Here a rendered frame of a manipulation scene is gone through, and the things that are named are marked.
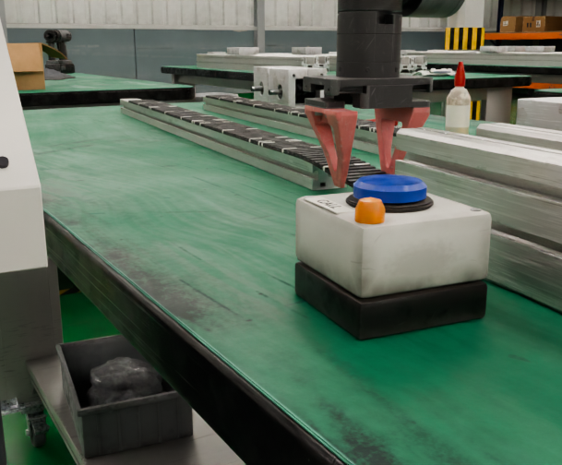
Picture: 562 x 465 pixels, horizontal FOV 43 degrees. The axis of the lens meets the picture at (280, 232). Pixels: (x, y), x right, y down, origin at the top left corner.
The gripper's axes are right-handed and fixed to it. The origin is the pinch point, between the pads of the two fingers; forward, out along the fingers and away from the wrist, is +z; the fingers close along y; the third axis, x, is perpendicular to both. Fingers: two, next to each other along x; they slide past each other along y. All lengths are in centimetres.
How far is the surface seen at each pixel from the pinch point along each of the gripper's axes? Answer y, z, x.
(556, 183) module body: -4.7, -5.0, -28.7
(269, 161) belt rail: -1.2, 1.7, 20.0
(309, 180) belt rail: -1.8, 1.7, 7.9
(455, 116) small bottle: 37, 0, 36
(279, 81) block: 28, -3, 85
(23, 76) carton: -15, 0, 199
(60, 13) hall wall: 113, -45, 1101
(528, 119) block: 14.2, -5.2, -5.3
